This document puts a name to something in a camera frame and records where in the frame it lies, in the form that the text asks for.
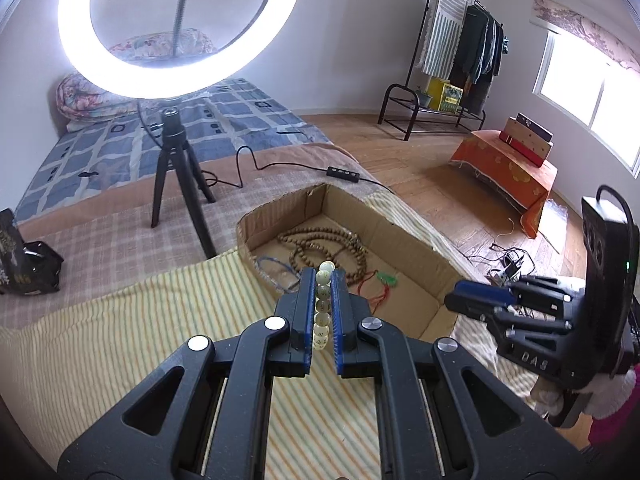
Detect blue plaid bed sheet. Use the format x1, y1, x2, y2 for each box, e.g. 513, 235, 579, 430
15, 77, 331, 221

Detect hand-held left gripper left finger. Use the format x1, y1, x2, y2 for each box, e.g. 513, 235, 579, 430
57, 267, 317, 480

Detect dark hanging clothes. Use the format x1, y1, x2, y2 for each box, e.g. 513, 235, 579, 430
447, 5, 511, 113

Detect floral curtain valance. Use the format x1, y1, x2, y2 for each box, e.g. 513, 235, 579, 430
531, 0, 640, 73

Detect dark patterned packet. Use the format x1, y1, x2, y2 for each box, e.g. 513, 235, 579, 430
0, 207, 26, 281

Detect beige red gift box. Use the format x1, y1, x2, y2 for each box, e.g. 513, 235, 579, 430
500, 116, 553, 168

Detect black tripod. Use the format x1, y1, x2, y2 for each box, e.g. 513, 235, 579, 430
150, 105, 217, 261

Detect black cable with inline controller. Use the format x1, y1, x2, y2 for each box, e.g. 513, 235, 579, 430
200, 145, 396, 196

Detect beige checked cloth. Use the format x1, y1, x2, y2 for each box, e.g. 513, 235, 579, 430
0, 165, 371, 331

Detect cardboard box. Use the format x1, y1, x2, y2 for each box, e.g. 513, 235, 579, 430
236, 182, 471, 343

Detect red cord green pendant necklace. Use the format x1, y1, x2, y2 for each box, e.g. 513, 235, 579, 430
357, 270, 401, 306

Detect cream bead bracelet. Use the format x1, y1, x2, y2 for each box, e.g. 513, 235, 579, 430
312, 260, 334, 351

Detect small brown bead necklace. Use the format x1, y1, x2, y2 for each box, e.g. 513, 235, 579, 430
275, 225, 373, 283

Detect yellow striped towel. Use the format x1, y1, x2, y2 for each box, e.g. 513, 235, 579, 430
0, 190, 551, 480

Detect white power strip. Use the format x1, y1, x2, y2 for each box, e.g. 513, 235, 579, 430
487, 252, 531, 283

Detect black plastic bag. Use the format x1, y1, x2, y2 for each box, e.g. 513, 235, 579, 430
0, 240, 65, 296

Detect striped hanging cloth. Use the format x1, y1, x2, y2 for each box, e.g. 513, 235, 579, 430
414, 0, 471, 78

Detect black gooseneck phone holder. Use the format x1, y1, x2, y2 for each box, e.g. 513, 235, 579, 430
167, 0, 197, 63

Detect window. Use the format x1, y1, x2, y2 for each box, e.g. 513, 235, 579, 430
532, 32, 640, 178

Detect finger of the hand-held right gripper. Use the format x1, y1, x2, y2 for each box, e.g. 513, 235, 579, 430
444, 276, 574, 319
481, 309, 574, 342

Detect floral pillows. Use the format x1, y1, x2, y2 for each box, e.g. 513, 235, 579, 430
56, 71, 146, 133

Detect floral folded quilt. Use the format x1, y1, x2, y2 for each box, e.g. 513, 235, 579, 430
107, 30, 216, 61

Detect orange cloth covered table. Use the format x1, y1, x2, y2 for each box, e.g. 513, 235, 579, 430
449, 130, 558, 238

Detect person's right forearm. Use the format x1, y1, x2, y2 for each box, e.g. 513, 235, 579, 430
530, 360, 640, 448

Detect black clothes rack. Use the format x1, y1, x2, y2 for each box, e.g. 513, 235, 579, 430
377, 0, 506, 141

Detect white ring light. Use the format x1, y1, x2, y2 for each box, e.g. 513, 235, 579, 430
57, 0, 305, 101

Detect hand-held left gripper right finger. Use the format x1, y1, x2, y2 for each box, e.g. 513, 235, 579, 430
330, 267, 583, 480

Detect dark flat box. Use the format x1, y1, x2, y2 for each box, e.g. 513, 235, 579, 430
515, 112, 554, 143

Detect yellow box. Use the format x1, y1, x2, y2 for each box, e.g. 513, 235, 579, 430
425, 77, 463, 113

